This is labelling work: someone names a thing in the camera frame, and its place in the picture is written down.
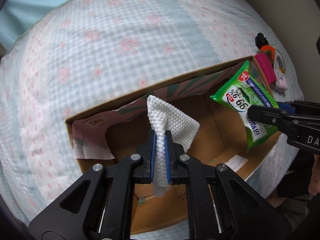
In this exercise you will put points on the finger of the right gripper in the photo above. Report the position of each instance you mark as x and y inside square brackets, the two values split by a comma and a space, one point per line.
[281, 119]
[286, 106]

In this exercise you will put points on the green wet wipes pack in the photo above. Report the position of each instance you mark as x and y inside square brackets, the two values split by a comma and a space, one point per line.
[241, 92]

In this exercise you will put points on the cardboard box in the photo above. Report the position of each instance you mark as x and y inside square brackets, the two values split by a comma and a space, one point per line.
[112, 130]

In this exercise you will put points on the grey microfibre cloth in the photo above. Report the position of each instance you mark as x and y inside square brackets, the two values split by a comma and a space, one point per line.
[279, 66]

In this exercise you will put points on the orange green fur pompom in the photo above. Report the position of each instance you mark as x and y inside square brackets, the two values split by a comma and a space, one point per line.
[268, 50]

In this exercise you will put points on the white textured cloth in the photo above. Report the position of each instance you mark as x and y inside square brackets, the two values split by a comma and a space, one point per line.
[162, 117]

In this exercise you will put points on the magenta leather pouch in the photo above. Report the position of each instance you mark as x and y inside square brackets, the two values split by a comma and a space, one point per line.
[267, 68]

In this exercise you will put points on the light blue curtain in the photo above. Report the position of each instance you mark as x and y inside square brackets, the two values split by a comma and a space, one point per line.
[17, 16]

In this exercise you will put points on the black scrunchie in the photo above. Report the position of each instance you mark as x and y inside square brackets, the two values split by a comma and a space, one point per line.
[260, 41]

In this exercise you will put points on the person's right hand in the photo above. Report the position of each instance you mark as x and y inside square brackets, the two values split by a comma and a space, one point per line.
[314, 186]

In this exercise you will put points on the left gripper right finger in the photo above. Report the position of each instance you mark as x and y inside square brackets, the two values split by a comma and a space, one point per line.
[173, 151]

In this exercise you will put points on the pink and blue bedspread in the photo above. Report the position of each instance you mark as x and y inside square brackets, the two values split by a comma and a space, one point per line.
[88, 51]

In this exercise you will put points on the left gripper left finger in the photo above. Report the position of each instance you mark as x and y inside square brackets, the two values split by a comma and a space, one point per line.
[147, 151]

